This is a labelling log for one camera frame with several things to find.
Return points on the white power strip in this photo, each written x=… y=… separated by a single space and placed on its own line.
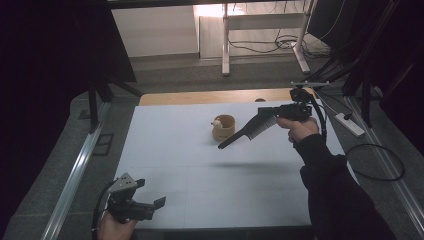
x=350 y=125

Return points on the black tripod stand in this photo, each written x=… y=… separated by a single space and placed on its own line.
x=361 y=73

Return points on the black metal stand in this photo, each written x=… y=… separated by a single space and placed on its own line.
x=96 y=96

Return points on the wooden cup with animal figure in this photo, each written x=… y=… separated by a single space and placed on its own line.
x=225 y=128

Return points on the aluminium rail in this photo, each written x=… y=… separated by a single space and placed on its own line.
x=73 y=180
x=393 y=186

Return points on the wooden table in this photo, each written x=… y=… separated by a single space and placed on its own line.
x=200 y=97

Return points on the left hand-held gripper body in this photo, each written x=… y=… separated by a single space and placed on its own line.
x=128 y=203

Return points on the person's left hand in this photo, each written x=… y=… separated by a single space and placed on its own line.
x=115 y=228

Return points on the black curtain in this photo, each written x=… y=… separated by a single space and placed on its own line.
x=50 y=66

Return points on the black floor frame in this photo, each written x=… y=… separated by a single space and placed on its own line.
x=103 y=145

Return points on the white desk frame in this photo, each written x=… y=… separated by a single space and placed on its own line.
x=263 y=21

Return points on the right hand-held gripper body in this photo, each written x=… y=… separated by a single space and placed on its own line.
x=298 y=108

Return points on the black comb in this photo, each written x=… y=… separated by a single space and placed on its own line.
x=253 y=128

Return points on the person's right hand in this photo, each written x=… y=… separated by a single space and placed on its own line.
x=300 y=128

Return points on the small dark round object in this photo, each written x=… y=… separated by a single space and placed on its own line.
x=260 y=100

